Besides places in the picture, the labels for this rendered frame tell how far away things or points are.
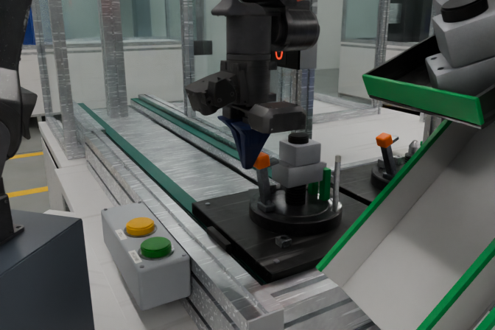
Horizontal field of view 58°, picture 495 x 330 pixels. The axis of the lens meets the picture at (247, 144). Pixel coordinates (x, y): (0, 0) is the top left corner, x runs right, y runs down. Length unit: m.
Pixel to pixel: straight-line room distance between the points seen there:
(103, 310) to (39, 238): 0.26
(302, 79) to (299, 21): 0.27
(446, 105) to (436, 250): 0.16
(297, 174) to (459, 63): 0.34
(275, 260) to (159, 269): 0.15
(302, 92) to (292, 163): 0.25
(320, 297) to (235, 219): 0.20
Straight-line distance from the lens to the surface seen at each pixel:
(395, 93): 0.39
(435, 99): 0.36
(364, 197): 0.77
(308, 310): 0.54
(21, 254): 0.45
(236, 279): 0.55
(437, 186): 0.50
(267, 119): 0.50
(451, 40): 0.35
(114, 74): 1.61
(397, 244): 0.48
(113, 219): 0.72
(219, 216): 0.68
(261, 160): 0.61
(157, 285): 0.60
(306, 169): 0.64
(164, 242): 0.61
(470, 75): 0.36
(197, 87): 0.55
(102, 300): 0.72
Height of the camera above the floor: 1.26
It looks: 16 degrees down
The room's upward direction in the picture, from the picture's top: straight up
